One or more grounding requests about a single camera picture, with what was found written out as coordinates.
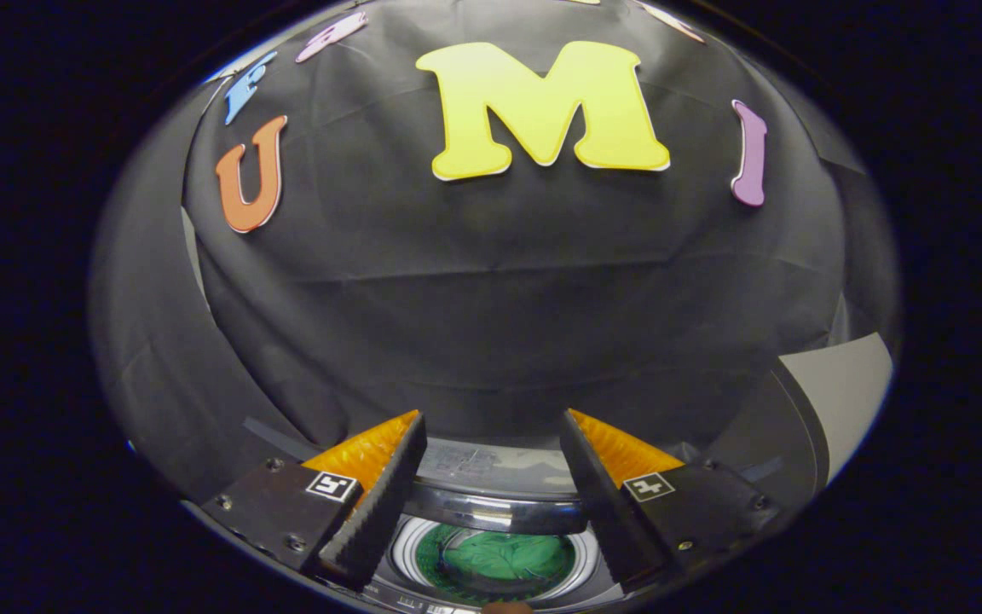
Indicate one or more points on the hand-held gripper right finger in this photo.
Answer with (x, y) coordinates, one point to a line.
(606, 503)

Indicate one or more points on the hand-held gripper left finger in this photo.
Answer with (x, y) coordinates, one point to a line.
(380, 503)

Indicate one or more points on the green polo shirt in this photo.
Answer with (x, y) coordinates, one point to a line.
(508, 558)

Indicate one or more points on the dark grey washing machine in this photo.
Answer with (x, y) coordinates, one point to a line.
(491, 465)

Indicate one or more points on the beige cabinet with grey top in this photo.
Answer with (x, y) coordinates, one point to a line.
(840, 384)

